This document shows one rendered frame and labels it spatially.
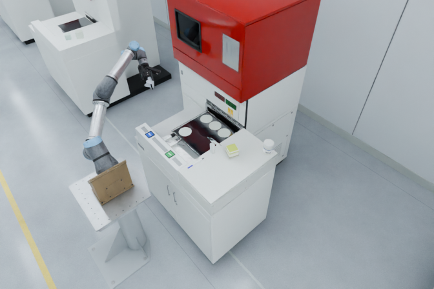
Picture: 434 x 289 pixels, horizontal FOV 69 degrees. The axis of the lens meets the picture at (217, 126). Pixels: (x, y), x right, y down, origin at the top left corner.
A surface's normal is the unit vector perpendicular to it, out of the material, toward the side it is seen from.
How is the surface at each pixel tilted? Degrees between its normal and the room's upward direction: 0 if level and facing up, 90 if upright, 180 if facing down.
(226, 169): 0
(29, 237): 0
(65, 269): 0
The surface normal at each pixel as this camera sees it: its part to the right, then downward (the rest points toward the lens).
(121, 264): -0.01, -0.72
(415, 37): -0.76, 0.46
